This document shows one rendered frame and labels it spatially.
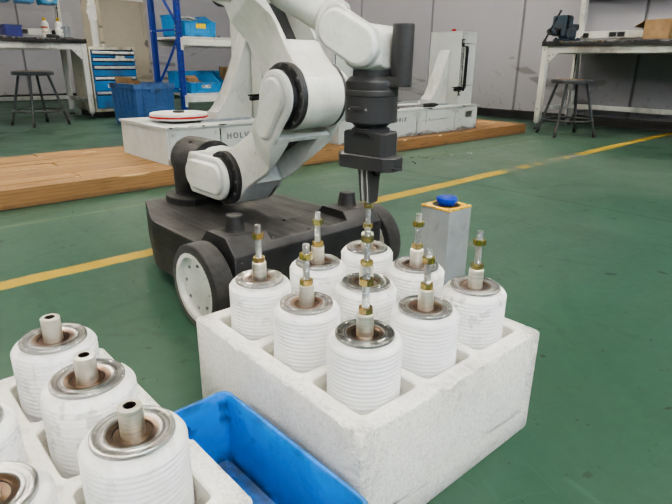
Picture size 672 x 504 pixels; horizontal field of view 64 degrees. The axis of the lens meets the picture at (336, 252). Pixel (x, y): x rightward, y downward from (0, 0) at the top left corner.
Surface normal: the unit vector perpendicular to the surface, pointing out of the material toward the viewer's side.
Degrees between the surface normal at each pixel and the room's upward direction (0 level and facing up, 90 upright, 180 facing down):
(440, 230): 90
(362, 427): 0
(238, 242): 45
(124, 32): 90
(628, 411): 0
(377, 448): 90
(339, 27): 90
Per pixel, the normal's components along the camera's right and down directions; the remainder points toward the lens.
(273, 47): -0.74, 0.22
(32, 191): 0.67, 0.26
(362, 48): -0.51, 0.28
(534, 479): 0.01, -0.94
